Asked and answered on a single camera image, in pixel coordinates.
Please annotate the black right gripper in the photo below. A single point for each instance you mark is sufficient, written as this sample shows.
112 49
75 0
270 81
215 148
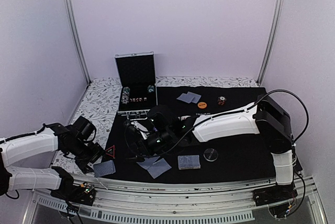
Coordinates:
134 148

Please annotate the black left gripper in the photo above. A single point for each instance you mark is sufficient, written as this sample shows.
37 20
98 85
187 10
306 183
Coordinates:
97 152

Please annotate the blue patterned card deck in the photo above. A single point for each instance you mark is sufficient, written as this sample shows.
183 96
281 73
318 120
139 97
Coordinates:
104 168

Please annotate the long poker chip stack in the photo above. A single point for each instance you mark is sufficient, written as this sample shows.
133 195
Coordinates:
125 95

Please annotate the short poker chip stack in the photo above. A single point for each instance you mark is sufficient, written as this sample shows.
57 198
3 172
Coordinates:
151 89

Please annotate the clear dealer button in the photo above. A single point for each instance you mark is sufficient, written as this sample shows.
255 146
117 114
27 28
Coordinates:
210 155

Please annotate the orange big blind button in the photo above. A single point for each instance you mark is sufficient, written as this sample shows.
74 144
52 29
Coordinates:
202 105

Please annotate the orange black poker chips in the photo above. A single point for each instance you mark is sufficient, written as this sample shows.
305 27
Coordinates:
221 100

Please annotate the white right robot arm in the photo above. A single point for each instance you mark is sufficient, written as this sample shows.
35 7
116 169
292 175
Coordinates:
264 118

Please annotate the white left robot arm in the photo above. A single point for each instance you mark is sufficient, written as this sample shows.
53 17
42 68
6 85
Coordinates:
26 158

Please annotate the red triangle all-in marker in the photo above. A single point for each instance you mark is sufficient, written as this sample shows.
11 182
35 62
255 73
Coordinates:
110 152

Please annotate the floral white tablecloth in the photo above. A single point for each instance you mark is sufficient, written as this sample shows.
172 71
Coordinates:
101 100

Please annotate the red dice row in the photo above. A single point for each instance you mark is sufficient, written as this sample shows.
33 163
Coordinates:
138 100

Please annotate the aluminium poker chip case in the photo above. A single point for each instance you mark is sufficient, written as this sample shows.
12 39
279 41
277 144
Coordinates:
137 71

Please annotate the black poker mat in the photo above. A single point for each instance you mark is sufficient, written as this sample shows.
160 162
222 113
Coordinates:
240 158

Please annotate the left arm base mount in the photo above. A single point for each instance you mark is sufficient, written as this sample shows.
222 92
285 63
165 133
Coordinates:
70 193

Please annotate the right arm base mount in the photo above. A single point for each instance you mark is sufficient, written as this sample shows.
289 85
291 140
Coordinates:
273 194

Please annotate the left aluminium frame post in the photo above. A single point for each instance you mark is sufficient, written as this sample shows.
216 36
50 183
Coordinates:
75 35

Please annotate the aluminium frame post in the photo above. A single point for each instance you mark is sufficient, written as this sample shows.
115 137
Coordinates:
271 39
75 35

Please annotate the right aluminium frame post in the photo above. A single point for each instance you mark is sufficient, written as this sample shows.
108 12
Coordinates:
271 39

